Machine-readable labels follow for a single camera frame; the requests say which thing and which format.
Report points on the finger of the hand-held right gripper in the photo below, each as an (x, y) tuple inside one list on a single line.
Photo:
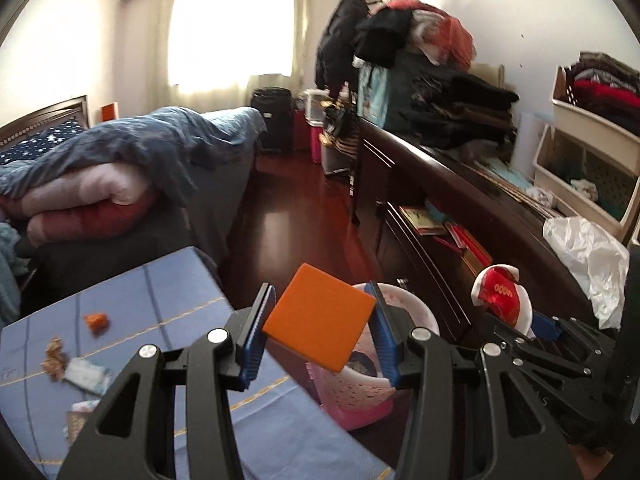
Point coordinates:
[(544, 325), (555, 370)]

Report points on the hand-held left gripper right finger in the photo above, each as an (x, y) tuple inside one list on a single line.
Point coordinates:
[(385, 350)]

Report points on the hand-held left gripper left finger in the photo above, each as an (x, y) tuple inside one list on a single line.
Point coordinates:
[(252, 355)]

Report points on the red white packet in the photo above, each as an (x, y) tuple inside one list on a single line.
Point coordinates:
[(500, 290)]

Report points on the orange square card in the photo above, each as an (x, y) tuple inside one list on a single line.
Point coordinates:
[(320, 317)]

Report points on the white teal packet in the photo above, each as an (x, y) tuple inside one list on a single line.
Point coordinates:
[(89, 375)]

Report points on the white plastic bag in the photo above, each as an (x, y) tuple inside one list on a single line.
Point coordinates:
[(590, 260)]

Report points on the blue stitched tablecloth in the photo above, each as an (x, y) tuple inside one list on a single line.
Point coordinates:
[(165, 300)]

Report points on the row of red books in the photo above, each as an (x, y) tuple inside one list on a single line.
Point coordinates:
[(460, 240)]

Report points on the papers on dresser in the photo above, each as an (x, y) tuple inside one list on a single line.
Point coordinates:
[(510, 180)]

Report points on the small orange scrap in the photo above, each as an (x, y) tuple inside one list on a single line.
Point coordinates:
[(96, 321)]

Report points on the dark wooden dresser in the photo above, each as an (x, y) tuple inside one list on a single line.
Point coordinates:
[(450, 185)]

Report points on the cream stacking bins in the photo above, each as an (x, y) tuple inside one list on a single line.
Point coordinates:
[(590, 160)]

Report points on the grey bed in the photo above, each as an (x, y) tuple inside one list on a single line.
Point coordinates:
[(215, 185)]

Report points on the brown crumpled wrapper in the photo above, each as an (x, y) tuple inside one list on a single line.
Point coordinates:
[(55, 357)]

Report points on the striped bag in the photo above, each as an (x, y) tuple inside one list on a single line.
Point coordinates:
[(342, 135)]

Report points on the pink red folded quilt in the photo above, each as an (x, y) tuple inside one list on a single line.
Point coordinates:
[(90, 205)]

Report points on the pink storage box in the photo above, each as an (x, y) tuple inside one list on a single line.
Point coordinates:
[(310, 137)]

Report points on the black suitcase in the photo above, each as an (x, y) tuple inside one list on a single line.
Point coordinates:
[(271, 120)]

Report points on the blue duvet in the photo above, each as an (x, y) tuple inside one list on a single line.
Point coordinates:
[(140, 145)]

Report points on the black folded clothes stack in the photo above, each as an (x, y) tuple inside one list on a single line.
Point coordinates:
[(450, 105)]

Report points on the folded clothes in bin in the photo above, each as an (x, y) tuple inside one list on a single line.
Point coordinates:
[(607, 85)]

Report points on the white clear storage box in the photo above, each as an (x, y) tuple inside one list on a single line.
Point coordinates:
[(316, 105)]

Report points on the light blue fleece blanket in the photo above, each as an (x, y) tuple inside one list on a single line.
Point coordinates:
[(10, 270)]

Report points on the teal printed bag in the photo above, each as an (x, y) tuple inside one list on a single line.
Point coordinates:
[(372, 92)]

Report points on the small orange box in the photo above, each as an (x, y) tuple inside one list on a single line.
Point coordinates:
[(110, 111)]

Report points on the blue star print pillow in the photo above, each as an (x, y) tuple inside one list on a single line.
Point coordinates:
[(35, 142)]

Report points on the black coats on rack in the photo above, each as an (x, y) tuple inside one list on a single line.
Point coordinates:
[(340, 45)]

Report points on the red orange clothes pile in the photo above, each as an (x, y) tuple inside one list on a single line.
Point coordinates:
[(445, 30)]

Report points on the dark wooden headboard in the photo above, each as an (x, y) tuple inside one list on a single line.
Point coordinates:
[(45, 120)]

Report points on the black hanging garment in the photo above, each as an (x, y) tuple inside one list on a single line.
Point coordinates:
[(382, 35)]

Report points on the white window curtain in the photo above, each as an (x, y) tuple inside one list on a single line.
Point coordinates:
[(225, 30)]

